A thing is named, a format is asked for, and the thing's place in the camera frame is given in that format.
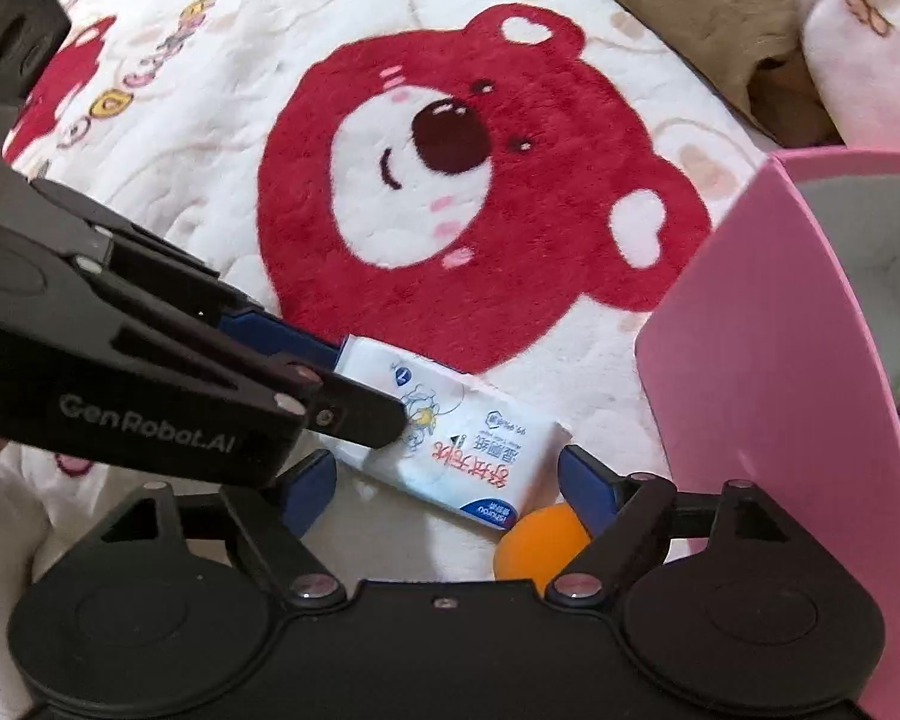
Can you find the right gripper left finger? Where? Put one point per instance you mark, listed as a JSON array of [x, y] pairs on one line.
[[267, 528]]

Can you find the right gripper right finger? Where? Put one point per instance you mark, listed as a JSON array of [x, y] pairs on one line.
[[628, 519]]

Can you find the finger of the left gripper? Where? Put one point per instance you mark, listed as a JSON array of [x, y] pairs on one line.
[[179, 279], [345, 401]]

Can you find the orange makeup sponge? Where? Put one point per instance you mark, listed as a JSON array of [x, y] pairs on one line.
[[540, 545]]

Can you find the white blue tissue pack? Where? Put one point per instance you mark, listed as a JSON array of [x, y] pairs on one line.
[[467, 448]]

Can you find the pink cardboard box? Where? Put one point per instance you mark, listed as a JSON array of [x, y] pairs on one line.
[[774, 357]]

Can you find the red bear bed blanket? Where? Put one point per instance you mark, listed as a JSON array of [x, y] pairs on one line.
[[504, 186]]

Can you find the brown pillow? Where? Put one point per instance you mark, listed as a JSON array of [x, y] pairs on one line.
[[751, 53]]

